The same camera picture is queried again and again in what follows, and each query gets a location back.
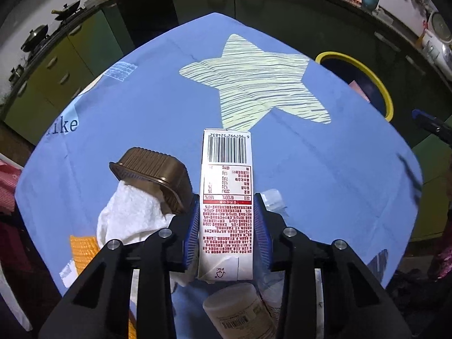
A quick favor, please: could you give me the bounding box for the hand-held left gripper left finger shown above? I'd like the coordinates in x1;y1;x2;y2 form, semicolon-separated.
38;194;201;339

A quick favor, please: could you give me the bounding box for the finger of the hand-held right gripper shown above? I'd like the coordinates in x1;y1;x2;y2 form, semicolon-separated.
411;109;452;144

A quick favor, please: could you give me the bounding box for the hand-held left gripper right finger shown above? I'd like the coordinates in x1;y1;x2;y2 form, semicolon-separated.
253;193;413;339

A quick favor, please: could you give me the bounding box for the white drink carton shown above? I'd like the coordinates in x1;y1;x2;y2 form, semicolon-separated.
198;129;255;285

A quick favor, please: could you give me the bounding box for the white paper towel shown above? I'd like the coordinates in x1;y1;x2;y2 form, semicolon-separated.
96;181;193;286

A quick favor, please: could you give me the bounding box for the yellow-rimmed trash bin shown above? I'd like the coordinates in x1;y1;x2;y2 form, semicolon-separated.
315;51;394;122

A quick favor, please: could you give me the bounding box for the white kitchen appliance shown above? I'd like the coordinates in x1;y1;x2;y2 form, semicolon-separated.
422;40;452;75

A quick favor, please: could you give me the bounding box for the white plastic jar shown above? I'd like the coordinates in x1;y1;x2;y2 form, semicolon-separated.
202;282;277;339

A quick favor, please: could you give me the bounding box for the brown plastic tray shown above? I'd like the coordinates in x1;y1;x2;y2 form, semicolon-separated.
109;147;193;214

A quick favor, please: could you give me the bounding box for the white rice cooker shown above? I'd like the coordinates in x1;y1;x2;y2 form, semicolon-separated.
422;10;452;48

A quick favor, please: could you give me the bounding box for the orange snack packet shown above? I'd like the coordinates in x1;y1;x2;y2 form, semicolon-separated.
69;235;138;339

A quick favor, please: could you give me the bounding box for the blue star-printed tablecloth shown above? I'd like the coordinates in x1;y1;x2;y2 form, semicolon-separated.
14;12;424;339

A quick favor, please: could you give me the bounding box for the person's pink patterned clothing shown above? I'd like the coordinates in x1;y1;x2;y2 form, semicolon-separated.
428;212;452;281

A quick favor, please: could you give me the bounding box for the light green lower cabinet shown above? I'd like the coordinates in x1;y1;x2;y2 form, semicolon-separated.
0;7;117;145

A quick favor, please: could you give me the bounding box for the black wok with lid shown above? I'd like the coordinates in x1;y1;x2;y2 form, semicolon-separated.
20;25;49;53

